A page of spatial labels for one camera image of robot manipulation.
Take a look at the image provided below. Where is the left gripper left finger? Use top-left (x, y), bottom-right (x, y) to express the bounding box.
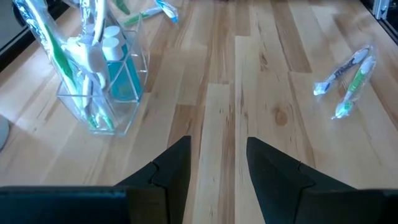
top-left (114, 135), bottom-right (192, 224)

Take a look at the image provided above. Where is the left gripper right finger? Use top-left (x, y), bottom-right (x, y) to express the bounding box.
top-left (246, 136), bottom-right (357, 224)

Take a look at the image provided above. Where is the clear acrylic organizer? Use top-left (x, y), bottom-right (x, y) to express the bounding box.
top-left (55, 12), bottom-right (150, 137)

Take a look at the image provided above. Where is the pile of packaged toothbrushes right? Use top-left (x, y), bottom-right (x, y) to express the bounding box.
top-left (330, 55), bottom-right (377, 121)

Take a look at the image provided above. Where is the purple toothbrush in wrapper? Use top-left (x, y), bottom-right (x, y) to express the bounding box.
top-left (312, 45), bottom-right (371, 96)

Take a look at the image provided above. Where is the blue toothbrush in wrapper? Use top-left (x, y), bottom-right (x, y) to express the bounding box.
top-left (154, 0), bottom-right (180, 25)

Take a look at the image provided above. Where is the white bracket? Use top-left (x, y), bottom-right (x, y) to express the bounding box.
top-left (374, 0), bottom-right (391, 20)

